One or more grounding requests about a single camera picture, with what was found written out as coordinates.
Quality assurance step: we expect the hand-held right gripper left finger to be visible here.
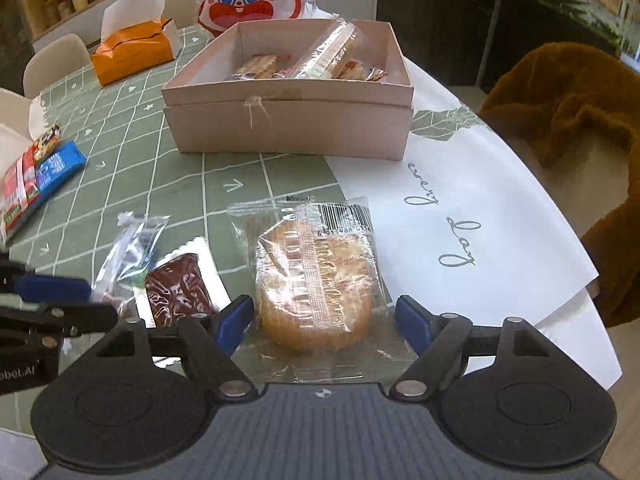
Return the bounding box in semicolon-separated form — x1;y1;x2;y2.
90;294;259;401

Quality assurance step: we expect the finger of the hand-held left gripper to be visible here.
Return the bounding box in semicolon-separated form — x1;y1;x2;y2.
0;304;118;340
0;257;93;306

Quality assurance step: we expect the round cake clear packet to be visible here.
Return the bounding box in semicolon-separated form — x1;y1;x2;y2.
227;196;406;386

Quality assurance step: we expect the wooden shelf unit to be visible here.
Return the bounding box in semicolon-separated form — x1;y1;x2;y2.
10;0;206;46

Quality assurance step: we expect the blue cartoon snack packet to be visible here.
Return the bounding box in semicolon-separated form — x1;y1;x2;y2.
15;140;87;221

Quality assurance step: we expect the white printed paper sheet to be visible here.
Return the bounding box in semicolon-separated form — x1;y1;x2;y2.
322;55;623;391

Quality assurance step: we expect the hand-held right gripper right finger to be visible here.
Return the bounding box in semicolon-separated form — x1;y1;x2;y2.
391;296;551;400

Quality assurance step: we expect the glass fish tank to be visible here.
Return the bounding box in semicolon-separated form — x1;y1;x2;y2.
505;0;640;66

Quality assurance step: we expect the white chair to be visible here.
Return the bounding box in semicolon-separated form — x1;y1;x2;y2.
22;34;93;101
162;0;206;31

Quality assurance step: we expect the red panda snack packet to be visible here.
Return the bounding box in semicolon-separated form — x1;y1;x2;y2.
0;122;63;243

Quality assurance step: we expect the rice cracker packet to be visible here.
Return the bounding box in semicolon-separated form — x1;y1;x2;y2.
335;57;388;83

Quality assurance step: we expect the green grid tablecloth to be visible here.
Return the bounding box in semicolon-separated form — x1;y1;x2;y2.
0;25;481;436

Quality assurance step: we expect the orange tissue box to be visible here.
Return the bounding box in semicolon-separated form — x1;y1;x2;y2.
90;0;183;87

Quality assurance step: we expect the brown snack clear packet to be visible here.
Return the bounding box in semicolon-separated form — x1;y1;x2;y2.
135;240;231;331

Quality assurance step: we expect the brown furry chair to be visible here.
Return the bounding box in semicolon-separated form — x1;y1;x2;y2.
477;42;640;328

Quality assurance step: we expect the sandwich cracker packet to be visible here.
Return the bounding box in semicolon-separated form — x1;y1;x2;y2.
230;54;281;82

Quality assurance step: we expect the small clear snack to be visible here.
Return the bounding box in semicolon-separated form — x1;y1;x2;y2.
90;211;171;311

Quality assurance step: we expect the long biscuit clear packet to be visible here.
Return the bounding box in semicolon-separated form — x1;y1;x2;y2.
287;19;361;81

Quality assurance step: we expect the pink cardboard box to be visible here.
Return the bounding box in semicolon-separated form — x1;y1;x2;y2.
161;19;415;162

